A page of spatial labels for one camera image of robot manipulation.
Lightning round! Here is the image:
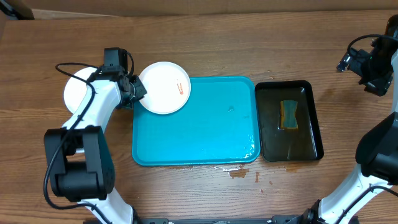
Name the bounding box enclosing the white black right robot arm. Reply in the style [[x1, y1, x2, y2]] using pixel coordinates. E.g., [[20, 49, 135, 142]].
[[288, 16, 397, 224]]

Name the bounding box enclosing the white plate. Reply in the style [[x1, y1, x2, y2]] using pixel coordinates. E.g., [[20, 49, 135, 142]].
[[63, 67, 96, 114], [139, 62, 191, 114]]

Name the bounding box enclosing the green yellow sponge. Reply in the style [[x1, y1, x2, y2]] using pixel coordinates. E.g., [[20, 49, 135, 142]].
[[279, 100, 298, 129]]

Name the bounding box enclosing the blue plastic tray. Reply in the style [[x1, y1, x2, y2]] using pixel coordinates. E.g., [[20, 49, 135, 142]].
[[132, 76, 261, 166]]

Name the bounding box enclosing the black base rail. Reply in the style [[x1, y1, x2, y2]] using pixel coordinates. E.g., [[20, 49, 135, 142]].
[[136, 215, 360, 224]]

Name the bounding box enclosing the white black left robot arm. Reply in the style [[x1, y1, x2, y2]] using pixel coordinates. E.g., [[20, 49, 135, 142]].
[[43, 65, 145, 223]]

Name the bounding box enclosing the black water tray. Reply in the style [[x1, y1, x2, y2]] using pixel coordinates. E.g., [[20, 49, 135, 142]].
[[255, 80, 324, 162]]

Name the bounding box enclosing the dark object top left corner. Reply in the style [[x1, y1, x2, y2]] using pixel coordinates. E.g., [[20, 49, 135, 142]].
[[1, 0, 34, 20]]

